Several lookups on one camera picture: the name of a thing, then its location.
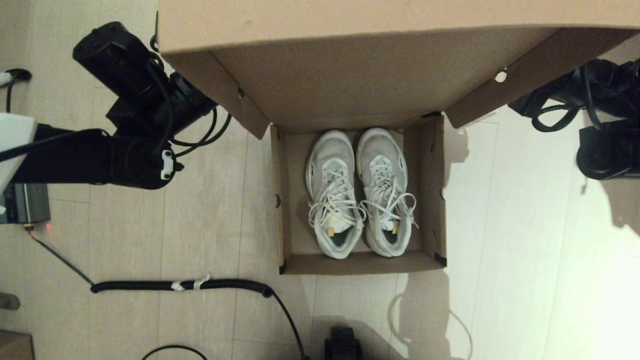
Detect white lace-up sneaker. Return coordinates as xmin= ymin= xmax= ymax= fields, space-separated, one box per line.
xmin=355 ymin=127 xmax=419 ymax=258
xmin=305 ymin=129 xmax=367 ymax=260

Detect brown cardboard shoe box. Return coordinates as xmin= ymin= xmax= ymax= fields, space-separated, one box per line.
xmin=156 ymin=0 xmax=640 ymax=276

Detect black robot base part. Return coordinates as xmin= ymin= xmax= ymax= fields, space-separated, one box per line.
xmin=324 ymin=327 xmax=363 ymax=360

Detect small brown cardboard box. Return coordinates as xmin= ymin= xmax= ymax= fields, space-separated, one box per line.
xmin=0 ymin=331 xmax=35 ymax=360

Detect grey power supply unit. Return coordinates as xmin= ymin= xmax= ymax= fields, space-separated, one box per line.
xmin=0 ymin=182 xmax=51 ymax=226

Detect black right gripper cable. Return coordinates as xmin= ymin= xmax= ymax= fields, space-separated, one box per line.
xmin=530 ymin=65 xmax=603 ymax=134

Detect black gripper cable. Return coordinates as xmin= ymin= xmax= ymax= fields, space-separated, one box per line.
xmin=169 ymin=107 xmax=233 ymax=159
xmin=530 ymin=65 xmax=603 ymax=134

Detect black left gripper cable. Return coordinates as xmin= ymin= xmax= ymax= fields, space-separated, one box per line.
xmin=169 ymin=107 xmax=233 ymax=159

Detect black plug cable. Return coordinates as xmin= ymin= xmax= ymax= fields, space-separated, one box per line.
xmin=0 ymin=69 xmax=32 ymax=114

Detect black coiled cable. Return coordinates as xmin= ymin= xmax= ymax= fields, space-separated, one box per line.
xmin=26 ymin=225 xmax=308 ymax=360

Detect black cable loop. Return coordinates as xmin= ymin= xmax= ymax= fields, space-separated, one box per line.
xmin=142 ymin=344 xmax=209 ymax=360

